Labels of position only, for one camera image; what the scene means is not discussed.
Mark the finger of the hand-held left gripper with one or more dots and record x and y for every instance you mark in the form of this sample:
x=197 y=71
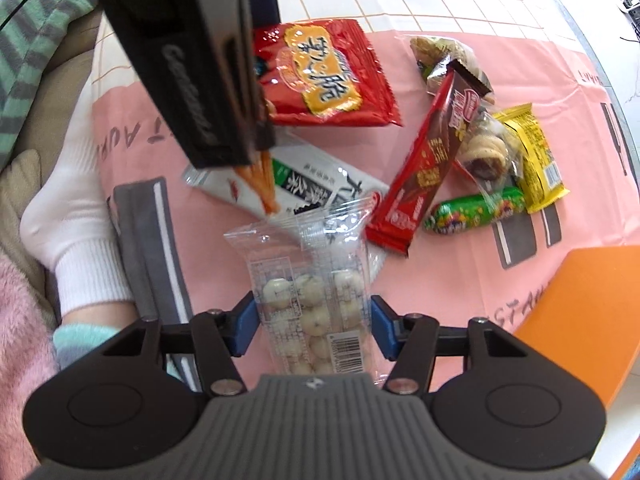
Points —
x=260 y=190
x=270 y=180

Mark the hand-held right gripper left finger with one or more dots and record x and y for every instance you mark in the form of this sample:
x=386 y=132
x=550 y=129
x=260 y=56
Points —
x=242 y=322

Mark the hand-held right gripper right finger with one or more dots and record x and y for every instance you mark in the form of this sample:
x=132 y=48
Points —
x=382 y=330

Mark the white packet with green label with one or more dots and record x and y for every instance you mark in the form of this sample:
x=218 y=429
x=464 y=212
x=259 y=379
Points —
x=320 y=180

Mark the clear packet of white candies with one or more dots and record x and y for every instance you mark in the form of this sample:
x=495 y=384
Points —
x=310 y=300

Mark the clear packet with pastry roll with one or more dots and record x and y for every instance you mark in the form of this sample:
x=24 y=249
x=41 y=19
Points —
x=487 y=152

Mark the orange box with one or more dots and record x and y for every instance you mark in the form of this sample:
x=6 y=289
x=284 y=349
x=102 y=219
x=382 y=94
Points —
x=590 y=330

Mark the yellow snack packet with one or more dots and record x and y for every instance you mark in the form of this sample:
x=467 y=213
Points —
x=537 y=160

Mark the pink bottle-print tablecloth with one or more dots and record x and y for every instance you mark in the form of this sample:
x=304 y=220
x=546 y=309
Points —
x=440 y=280

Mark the red crisp snack packet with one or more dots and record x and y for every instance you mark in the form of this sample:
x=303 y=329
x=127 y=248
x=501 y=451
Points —
x=330 y=80

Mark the green sausage-shaped candy roll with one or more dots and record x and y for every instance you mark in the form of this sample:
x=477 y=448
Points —
x=470 y=212

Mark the green grey striped cloth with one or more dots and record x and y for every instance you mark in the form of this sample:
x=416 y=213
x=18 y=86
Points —
x=35 y=60

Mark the long red-brown wafer bar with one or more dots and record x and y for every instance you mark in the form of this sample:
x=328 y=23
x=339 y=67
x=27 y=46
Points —
x=430 y=160

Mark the person's foot in white sock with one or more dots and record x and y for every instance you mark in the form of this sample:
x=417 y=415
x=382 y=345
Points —
x=75 y=200

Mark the pink fluffy blanket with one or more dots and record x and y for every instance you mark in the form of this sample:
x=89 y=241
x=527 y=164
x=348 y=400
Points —
x=22 y=370

